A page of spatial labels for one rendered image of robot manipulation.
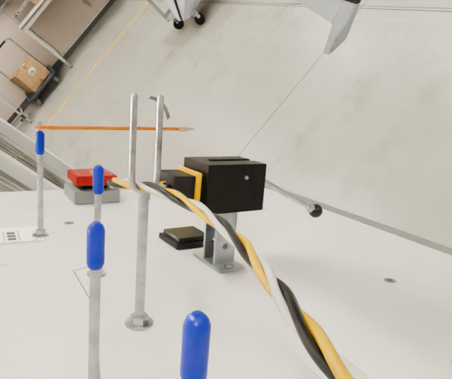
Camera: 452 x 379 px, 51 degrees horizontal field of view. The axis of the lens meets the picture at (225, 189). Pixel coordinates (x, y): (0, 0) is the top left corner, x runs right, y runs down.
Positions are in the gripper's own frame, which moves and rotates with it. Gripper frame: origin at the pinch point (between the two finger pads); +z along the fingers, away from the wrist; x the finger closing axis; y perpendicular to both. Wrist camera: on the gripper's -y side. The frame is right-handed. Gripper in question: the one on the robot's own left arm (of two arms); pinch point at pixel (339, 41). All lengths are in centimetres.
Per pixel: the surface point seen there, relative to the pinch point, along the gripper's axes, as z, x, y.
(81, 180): 23.8, -0.1, 23.1
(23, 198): 28.0, 1.8, 29.3
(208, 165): 9.6, 13.3, 6.1
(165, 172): 11.1, 13.9, 9.1
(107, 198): 25.9, -1.4, 20.1
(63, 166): 64, -65, 62
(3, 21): 206, -614, 495
